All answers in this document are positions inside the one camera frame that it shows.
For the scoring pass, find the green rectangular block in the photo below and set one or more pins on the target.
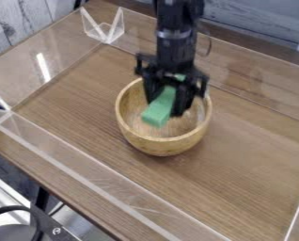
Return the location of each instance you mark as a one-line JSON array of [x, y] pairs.
[[158, 112]]

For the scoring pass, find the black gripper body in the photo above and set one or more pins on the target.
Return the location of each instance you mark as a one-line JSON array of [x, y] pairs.
[[174, 58]]

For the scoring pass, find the clear acrylic enclosure wall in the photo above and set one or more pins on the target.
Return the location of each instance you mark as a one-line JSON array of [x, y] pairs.
[[230, 190]]

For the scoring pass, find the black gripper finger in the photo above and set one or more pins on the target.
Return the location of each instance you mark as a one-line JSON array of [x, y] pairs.
[[183, 101], [153, 85]]

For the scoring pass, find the brown wooden bowl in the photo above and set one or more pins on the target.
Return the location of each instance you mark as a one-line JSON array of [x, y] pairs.
[[178, 136]]

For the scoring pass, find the black table leg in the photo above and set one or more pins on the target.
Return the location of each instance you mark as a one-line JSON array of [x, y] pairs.
[[42, 199]]

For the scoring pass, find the grey metal bracket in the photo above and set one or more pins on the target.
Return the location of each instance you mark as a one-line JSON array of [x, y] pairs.
[[50, 229]]

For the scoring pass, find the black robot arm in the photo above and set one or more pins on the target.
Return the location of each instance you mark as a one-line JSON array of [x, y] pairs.
[[178, 16]]

